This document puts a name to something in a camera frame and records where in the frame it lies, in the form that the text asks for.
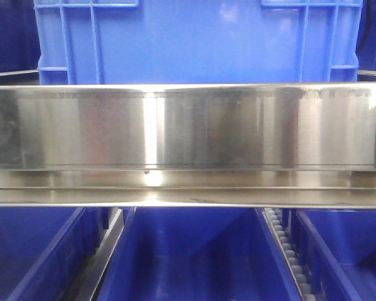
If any lower centre blue bin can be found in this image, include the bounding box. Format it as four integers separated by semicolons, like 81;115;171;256
98;208;300;300

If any blue bin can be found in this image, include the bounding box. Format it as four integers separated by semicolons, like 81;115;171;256
292;209;376;300
98;208;300;300
0;207;113;300

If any lower right blue bin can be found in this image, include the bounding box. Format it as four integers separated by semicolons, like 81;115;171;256
292;209;376;300

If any steel divider rail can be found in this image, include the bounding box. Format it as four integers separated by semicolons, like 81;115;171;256
63;208;129;300

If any lower left blue bin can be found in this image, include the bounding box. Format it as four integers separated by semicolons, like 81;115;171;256
0;207;113;300

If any stainless steel shelf front rail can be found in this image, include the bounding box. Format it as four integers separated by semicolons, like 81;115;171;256
0;83;376;208

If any white roller track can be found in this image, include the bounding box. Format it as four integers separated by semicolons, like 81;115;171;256
263;208;316;301

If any large blue crate centre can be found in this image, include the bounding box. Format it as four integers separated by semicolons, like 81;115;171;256
34;1;363;85

